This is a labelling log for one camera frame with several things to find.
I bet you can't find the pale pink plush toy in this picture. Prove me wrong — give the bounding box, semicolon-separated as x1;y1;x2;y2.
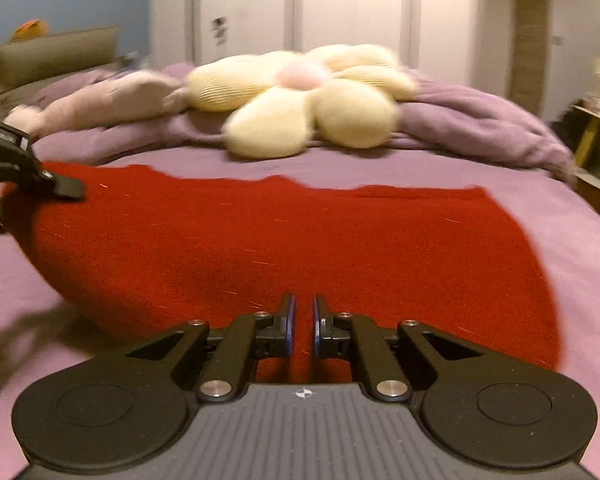
4;70;190;137

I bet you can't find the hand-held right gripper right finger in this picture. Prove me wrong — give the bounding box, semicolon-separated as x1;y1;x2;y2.
312;294;483;404

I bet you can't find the yellow side table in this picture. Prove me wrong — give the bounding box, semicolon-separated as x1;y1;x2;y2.
571;57;600;233

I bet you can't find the orange plush toy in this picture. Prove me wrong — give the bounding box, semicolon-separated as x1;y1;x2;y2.
11;19;49;42

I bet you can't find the crumpled purple duvet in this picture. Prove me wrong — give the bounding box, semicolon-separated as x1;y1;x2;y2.
32;62;578;181

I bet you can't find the white wardrobe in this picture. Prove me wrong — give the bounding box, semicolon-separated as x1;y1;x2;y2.
150;0;483;92

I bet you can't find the purple fleece bed cover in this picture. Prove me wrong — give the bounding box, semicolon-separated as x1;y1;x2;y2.
0;135;600;480

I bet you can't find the wooden door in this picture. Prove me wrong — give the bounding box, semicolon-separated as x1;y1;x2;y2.
509;0;552;113

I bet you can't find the dark cloth on side table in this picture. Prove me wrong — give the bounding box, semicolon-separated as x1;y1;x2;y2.
550;106;590;162

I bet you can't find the cream flower-shaped pillow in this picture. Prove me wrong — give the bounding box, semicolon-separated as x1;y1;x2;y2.
186;44;417;159

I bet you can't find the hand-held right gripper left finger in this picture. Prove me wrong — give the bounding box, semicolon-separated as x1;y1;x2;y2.
125;294;297;404

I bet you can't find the red knitted cardigan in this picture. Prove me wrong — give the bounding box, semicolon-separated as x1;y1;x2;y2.
1;161;565;387

